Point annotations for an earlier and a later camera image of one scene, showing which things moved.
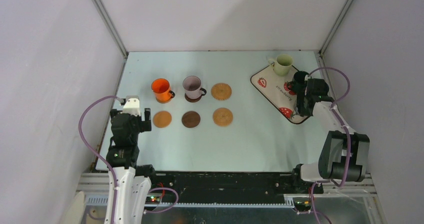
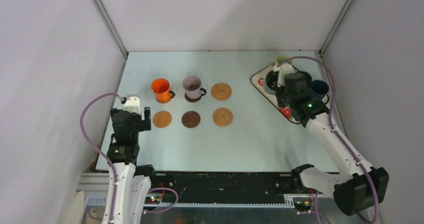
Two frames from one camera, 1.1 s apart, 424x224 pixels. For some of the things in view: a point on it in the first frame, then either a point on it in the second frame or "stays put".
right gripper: [301, 87] → [276, 81]
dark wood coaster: [191, 119] stays put
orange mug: [161, 87] stays put
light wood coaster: [162, 119] stays put
